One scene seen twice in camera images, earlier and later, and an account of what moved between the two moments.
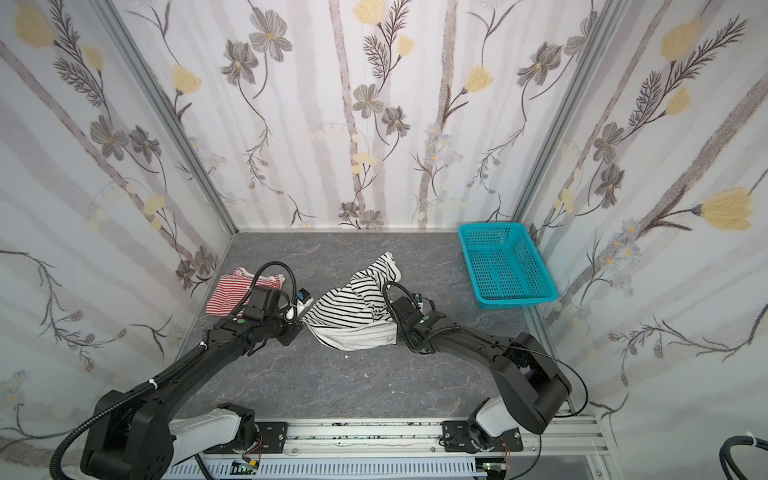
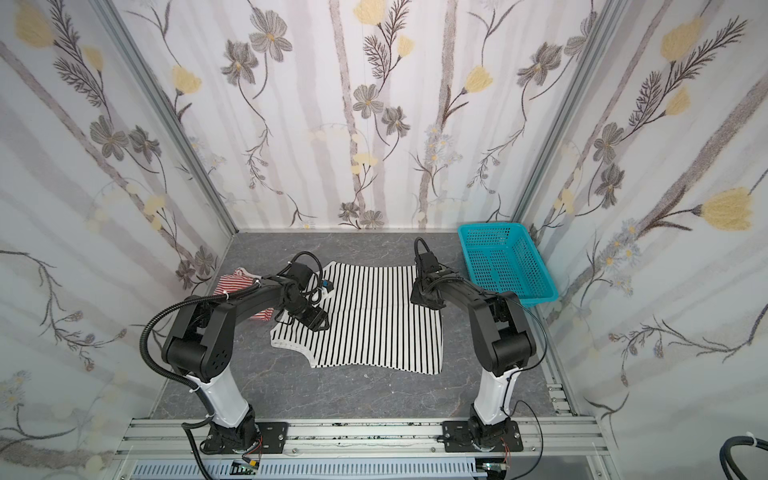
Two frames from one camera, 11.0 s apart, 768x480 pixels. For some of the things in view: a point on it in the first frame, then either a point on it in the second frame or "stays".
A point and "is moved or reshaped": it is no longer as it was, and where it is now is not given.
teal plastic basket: (505, 267) stays
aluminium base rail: (416, 440) stays
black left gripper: (291, 321) → (305, 309)
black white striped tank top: (358, 316) is moved or reshaped
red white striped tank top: (231, 290) stays
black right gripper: (399, 327) → (424, 293)
